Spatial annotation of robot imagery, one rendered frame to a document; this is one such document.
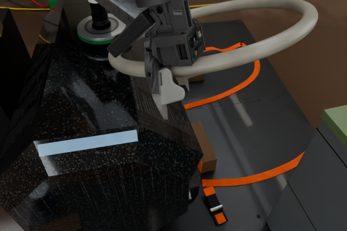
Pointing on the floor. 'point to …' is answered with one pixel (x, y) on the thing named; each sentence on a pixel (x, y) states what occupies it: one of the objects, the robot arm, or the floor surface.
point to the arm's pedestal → (315, 188)
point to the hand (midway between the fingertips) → (173, 101)
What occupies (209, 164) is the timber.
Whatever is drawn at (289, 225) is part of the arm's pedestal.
